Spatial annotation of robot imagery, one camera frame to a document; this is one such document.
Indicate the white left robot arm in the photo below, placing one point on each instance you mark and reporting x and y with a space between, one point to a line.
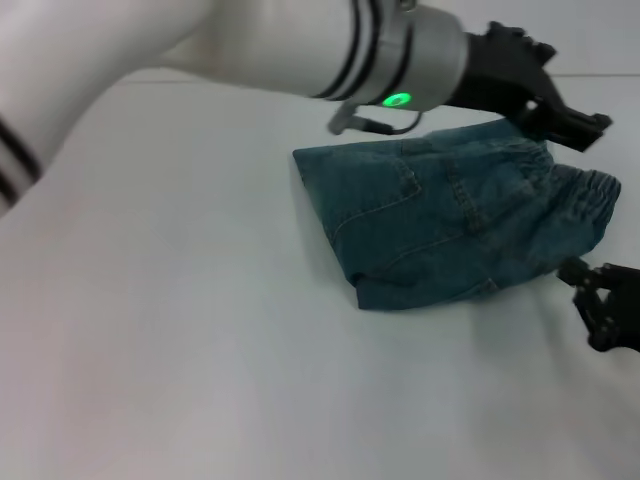
225 45

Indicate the blue denim shorts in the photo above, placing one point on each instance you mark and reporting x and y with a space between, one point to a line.
440 210

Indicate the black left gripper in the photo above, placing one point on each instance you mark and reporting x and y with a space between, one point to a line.
500 70

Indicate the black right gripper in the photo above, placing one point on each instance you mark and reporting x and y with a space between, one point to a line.
625 310

